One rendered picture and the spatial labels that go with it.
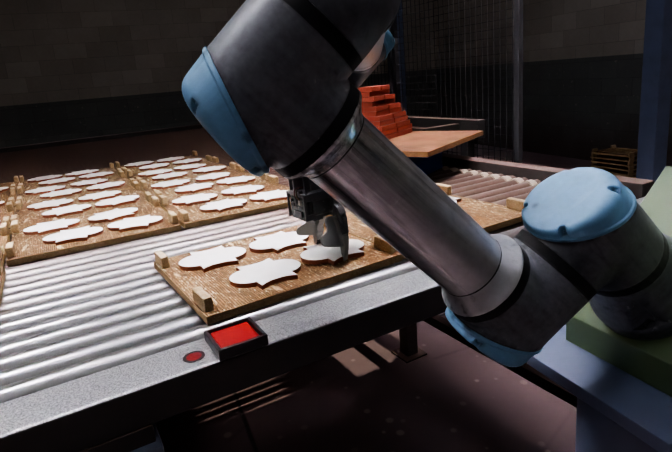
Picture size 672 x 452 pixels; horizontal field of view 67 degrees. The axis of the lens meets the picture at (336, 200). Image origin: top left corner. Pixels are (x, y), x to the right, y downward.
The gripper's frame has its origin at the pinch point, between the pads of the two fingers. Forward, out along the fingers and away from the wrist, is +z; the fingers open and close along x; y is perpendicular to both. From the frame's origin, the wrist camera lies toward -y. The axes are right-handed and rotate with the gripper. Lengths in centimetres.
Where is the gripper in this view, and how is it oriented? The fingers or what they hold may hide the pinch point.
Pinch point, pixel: (333, 249)
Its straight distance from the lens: 106.4
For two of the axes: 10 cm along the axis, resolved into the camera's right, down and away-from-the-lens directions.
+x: 5.4, 1.5, -8.3
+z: 1.1, 9.6, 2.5
